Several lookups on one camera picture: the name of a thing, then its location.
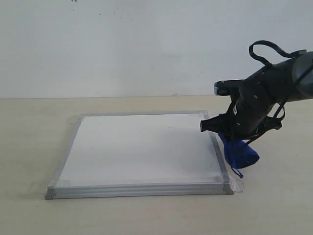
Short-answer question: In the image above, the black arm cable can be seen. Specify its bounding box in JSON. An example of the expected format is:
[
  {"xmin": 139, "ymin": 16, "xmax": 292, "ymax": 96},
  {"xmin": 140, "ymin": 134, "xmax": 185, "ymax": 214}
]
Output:
[{"xmin": 229, "ymin": 40, "xmax": 313, "ymax": 152}]

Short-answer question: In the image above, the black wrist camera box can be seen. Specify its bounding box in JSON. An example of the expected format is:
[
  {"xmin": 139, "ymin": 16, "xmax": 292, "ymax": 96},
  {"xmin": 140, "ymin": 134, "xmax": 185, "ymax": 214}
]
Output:
[{"xmin": 214, "ymin": 79, "xmax": 243, "ymax": 96}]

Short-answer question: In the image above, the white whiteboard with silver frame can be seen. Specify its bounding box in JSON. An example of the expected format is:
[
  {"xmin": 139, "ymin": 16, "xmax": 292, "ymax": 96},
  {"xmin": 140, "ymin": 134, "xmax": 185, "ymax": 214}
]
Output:
[{"xmin": 45, "ymin": 110, "xmax": 234, "ymax": 200}]

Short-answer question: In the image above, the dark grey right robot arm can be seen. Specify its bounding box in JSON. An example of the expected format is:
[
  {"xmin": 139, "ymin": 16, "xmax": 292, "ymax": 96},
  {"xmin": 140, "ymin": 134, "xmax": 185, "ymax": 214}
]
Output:
[{"xmin": 200, "ymin": 52, "xmax": 313, "ymax": 140}]

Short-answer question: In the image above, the blue cloth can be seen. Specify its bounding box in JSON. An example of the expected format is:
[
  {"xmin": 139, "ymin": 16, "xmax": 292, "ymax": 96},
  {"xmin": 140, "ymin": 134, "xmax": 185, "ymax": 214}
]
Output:
[{"xmin": 217, "ymin": 113, "xmax": 260, "ymax": 179}]

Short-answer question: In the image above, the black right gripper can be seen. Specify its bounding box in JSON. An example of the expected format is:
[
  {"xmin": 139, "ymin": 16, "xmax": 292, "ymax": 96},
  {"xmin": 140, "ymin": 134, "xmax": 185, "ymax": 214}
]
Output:
[{"xmin": 200, "ymin": 93, "xmax": 283, "ymax": 140}]

